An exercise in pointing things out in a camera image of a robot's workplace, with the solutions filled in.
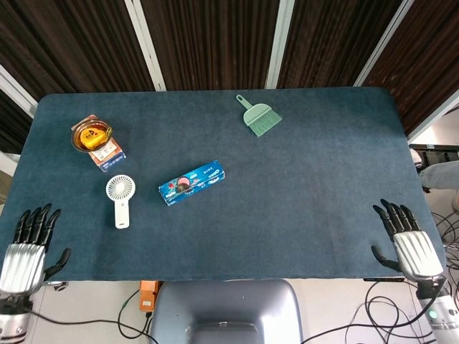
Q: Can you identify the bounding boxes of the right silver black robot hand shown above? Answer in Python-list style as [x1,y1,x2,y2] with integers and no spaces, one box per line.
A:
[371,199,445,287]

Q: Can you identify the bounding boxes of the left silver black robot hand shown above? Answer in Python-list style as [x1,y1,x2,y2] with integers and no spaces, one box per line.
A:
[0,203,72,297]

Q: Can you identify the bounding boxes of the white handheld fan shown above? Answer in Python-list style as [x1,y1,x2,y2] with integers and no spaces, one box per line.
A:
[105,174,138,229]

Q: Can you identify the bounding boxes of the person leg grey trousers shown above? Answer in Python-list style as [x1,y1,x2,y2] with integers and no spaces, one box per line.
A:
[419,161,459,190]

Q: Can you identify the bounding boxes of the black rack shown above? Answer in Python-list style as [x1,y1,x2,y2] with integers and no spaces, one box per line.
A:
[410,143,459,169]

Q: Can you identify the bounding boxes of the orange power strip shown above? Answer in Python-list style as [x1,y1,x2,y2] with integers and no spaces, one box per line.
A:
[139,280,161,312]

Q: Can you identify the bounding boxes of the shiny metal bowl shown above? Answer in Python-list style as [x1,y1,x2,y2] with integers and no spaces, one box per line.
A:
[70,118,113,153]

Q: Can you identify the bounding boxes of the small red blue carton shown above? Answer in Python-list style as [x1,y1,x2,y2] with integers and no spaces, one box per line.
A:
[73,114,127,173]

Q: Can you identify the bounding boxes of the yellow tape measure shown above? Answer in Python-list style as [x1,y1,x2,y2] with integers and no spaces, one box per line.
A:
[79,128,105,149]

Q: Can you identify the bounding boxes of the dark blue table cloth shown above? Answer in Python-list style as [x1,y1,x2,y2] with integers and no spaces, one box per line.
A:
[0,87,448,282]

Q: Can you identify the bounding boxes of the blue Oreo cookie box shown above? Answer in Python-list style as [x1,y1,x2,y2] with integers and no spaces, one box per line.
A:
[158,159,227,208]

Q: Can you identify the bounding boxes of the grey robot torso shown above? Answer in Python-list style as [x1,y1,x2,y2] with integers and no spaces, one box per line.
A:
[148,279,304,344]

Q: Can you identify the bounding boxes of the green hand brush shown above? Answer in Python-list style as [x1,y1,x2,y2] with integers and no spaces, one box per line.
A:
[235,94,283,138]

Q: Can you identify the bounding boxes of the black cable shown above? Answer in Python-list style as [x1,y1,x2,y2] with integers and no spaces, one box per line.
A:
[27,307,153,340]
[344,279,433,344]

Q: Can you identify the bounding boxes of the green cable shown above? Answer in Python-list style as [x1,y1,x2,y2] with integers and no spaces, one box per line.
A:
[117,289,141,325]

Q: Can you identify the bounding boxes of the white partition post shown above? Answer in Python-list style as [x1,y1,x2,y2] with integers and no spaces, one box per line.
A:
[123,0,166,91]
[407,107,459,144]
[0,64,39,119]
[353,0,413,87]
[265,0,295,90]

